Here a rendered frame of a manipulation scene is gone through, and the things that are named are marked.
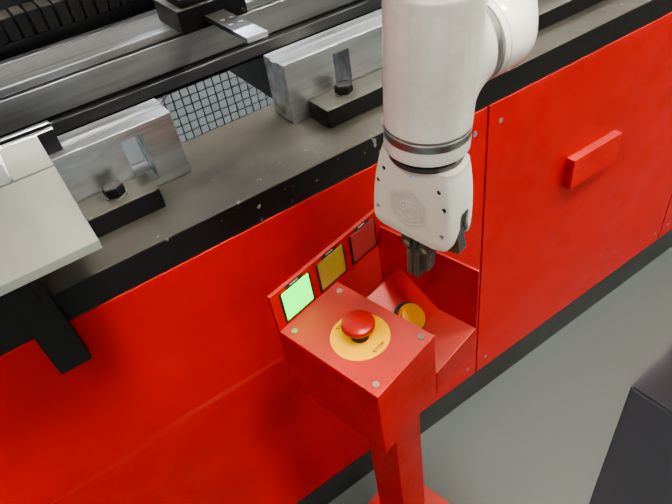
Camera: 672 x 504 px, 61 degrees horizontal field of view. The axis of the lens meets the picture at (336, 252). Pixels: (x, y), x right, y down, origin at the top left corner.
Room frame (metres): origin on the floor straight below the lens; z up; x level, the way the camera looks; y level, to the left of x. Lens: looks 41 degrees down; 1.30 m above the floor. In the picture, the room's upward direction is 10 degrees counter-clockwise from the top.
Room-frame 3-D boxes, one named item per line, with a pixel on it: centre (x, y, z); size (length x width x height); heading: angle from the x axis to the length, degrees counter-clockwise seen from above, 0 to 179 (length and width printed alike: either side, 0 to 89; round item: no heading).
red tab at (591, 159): (0.96, -0.56, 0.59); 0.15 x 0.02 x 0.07; 118
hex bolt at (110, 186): (0.64, 0.27, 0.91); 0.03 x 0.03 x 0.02
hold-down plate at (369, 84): (0.85, -0.14, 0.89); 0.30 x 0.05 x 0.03; 118
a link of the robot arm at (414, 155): (0.48, -0.11, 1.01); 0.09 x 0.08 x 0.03; 41
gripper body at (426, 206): (0.48, -0.10, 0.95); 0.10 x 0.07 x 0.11; 41
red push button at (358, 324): (0.44, -0.01, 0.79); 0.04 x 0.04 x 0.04
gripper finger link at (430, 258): (0.47, -0.11, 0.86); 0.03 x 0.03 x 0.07; 41
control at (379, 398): (0.48, -0.04, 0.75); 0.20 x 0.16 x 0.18; 131
